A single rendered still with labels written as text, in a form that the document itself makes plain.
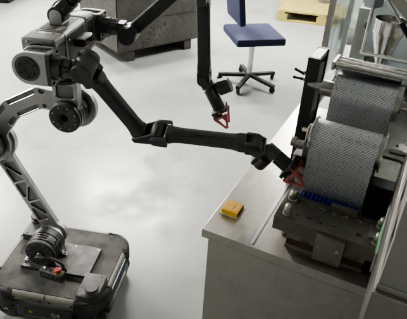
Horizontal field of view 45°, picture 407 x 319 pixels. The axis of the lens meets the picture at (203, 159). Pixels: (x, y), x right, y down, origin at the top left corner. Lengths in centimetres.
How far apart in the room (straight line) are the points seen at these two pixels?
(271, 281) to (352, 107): 74
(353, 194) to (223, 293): 66
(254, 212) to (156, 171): 189
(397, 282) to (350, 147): 88
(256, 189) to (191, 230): 121
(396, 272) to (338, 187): 94
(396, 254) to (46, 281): 201
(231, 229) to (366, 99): 71
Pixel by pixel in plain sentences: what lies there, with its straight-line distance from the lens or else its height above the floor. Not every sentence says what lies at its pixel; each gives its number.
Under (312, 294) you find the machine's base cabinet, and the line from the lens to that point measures 190.
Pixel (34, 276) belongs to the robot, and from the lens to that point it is 272.
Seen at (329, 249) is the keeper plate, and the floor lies 98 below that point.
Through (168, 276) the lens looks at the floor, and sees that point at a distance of 297.
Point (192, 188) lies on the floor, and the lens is 365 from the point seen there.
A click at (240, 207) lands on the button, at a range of 199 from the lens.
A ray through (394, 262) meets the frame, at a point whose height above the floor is 151.
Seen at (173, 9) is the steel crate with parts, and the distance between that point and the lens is 596.
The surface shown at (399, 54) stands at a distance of 275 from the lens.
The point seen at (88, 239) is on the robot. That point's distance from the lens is 287.
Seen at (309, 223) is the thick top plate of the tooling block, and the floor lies 103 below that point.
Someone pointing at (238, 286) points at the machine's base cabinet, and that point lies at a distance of 202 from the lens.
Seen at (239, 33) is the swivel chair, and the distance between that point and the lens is 509.
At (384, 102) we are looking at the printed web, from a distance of 199.
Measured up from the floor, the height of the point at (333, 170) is 116.
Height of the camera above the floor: 214
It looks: 32 degrees down
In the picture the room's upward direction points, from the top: 4 degrees clockwise
